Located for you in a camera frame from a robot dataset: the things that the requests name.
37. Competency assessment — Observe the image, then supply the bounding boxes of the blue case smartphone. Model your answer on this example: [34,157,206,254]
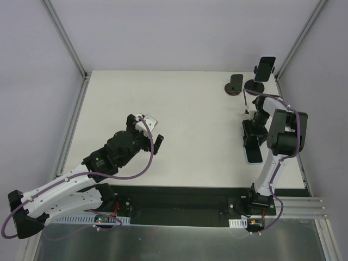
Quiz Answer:
[244,136,263,164]

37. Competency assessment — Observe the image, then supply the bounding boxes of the brown base phone stand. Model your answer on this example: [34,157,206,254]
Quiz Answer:
[224,74,243,96]

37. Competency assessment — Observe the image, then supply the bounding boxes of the black phone stand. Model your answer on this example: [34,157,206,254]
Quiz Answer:
[244,78,266,93]

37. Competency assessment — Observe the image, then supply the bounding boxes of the purple case smartphone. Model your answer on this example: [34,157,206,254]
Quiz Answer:
[253,56,276,83]

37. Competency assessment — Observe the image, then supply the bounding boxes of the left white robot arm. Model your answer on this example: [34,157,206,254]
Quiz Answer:
[1,114,164,239]

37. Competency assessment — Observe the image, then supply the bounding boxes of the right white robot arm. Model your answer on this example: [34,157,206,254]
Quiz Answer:
[240,94,308,218]

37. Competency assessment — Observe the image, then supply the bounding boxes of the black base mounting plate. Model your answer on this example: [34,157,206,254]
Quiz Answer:
[96,185,276,227]

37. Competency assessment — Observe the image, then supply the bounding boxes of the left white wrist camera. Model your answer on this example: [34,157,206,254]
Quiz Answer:
[135,114,158,135]

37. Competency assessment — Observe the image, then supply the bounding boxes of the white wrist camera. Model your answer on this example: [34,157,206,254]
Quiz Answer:
[135,114,158,135]
[244,107,256,120]

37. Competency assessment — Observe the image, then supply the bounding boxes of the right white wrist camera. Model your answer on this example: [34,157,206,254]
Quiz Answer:
[244,107,256,120]

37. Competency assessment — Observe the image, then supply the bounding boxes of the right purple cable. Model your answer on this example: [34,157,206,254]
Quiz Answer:
[241,89,301,237]

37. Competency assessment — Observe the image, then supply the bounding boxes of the purple cable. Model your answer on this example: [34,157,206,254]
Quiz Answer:
[1,115,156,240]
[241,89,301,237]

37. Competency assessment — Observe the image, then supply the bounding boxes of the left aluminium frame post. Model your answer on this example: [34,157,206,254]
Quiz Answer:
[42,0,92,79]

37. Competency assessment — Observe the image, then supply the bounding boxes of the aluminium frame post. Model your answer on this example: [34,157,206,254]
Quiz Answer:
[42,0,92,79]
[275,0,329,82]

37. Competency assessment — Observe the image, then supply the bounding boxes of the right white cable duct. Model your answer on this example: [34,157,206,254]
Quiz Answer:
[228,217,248,229]

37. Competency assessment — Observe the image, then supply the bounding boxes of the white cable duct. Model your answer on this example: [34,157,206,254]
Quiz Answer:
[53,214,131,226]
[228,217,248,229]

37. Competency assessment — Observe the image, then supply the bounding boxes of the left white cable duct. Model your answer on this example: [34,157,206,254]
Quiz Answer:
[53,214,131,226]

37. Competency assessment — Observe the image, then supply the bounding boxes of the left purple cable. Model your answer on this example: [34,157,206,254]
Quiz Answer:
[1,115,156,240]

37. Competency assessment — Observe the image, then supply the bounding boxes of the right aluminium frame post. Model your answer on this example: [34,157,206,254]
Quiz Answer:
[275,0,329,82]

